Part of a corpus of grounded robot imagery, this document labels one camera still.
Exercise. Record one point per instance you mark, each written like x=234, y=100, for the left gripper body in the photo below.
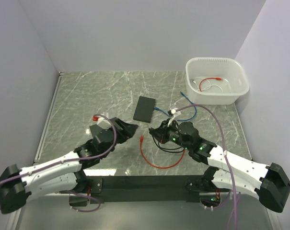
x=122, y=134

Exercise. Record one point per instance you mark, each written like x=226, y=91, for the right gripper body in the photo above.
x=168, y=133

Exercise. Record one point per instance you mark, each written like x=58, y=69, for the black network switch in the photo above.
x=144, y=109

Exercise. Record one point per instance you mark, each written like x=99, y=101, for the black box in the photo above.
x=95, y=131

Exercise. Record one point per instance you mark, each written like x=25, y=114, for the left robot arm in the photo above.
x=66, y=173

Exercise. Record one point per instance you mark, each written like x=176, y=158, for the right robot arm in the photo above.
x=231, y=165

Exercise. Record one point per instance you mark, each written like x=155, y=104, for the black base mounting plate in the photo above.
x=146, y=188

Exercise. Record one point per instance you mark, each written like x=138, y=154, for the white plastic basin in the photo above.
x=215, y=80

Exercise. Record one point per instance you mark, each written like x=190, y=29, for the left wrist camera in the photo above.
x=101, y=122

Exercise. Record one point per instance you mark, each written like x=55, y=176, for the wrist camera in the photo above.
x=101, y=122
x=174, y=114

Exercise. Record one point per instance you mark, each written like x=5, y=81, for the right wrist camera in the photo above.
x=174, y=114

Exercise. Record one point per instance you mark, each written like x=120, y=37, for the aluminium frame rail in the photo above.
x=271, y=192

